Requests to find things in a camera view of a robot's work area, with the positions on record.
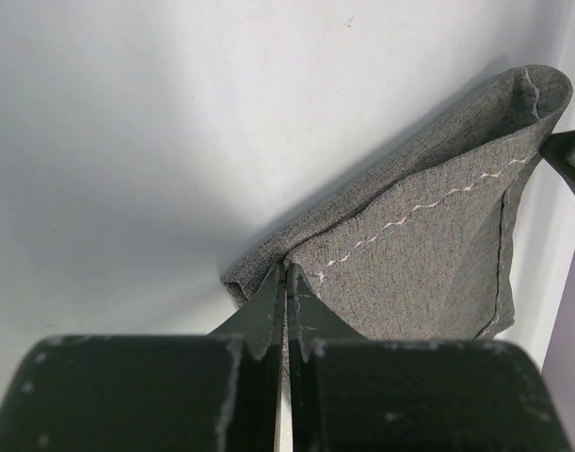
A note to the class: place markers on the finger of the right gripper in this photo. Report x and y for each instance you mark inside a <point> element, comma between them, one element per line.
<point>559,152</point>

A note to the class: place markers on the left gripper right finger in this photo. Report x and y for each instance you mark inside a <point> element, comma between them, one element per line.
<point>349,393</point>

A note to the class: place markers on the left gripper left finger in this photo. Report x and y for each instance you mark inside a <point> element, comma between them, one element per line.
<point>213,392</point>

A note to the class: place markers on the grey cloth napkin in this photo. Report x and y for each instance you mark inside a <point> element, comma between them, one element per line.
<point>420,245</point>

